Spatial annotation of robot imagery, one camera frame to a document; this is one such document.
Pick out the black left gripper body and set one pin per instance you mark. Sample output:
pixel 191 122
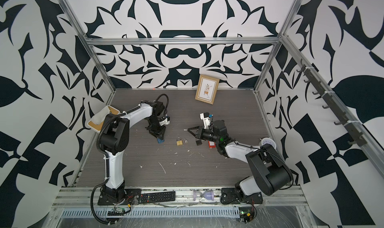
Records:
pixel 155 126

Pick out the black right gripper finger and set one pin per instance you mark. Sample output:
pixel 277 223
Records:
pixel 193 128
pixel 194 133

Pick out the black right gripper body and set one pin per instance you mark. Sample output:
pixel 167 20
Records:
pixel 208 135

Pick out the blue padlock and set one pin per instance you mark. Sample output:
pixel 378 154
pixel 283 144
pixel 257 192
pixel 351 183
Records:
pixel 161 140

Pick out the red padlock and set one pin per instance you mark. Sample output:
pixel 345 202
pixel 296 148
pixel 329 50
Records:
pixel 212 145

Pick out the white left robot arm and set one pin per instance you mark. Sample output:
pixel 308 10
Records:
pixel 113 139

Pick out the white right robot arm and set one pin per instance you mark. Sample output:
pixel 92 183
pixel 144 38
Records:
pixel 269 171

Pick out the white alarm clock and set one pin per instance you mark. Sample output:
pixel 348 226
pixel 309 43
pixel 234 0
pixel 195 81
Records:
pixel 268 141

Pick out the purple hourglass timer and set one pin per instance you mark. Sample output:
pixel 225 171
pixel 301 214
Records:
pixel 208 195

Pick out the white tissue box wooden lid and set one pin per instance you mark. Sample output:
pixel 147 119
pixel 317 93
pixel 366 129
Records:
pixel 97 121

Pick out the black remote control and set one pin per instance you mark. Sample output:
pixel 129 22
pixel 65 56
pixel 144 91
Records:
pixel 158 197

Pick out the green circuit board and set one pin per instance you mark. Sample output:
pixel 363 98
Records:
pixel 248 214

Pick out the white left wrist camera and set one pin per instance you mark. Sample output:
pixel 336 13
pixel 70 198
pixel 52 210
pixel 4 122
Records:
pixel 164 121

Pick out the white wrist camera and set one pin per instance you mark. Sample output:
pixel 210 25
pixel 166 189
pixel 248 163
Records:
pixel 164 121
pixel 207 120

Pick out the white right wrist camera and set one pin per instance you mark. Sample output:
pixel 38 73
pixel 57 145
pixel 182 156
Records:
pixel 207 120

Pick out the wooden picture frame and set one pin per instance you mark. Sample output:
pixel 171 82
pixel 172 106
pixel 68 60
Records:
pixel 207 89

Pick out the small wired circuit board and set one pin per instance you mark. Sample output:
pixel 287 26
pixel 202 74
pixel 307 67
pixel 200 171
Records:
pixel 119 211

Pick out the black wall hook rail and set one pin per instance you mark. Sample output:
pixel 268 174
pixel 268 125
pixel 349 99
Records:
pixel 333 102

